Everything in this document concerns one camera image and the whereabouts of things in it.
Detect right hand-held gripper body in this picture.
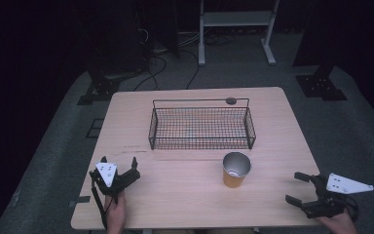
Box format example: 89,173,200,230
301,173,374,219

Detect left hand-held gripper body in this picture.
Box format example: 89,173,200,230
89,162,141,205

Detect orange paper cup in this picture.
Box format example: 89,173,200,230
222,151,252,189

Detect black wire basket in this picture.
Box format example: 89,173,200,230
147,97,257,151

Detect person's right hand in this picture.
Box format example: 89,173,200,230
316,209,358,234

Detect person's left hand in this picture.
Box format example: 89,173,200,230
104,190,127,234

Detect grey floor tape strip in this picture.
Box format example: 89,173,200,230
68,195,92,209

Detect black stand base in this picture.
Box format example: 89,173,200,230
294,63,349,102
76,72,122,106

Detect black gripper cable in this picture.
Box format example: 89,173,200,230
91,179,115,230

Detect black floor cables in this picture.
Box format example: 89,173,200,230
132,27,238,93

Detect white metal stand frame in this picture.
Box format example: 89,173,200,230
198,0,281,67

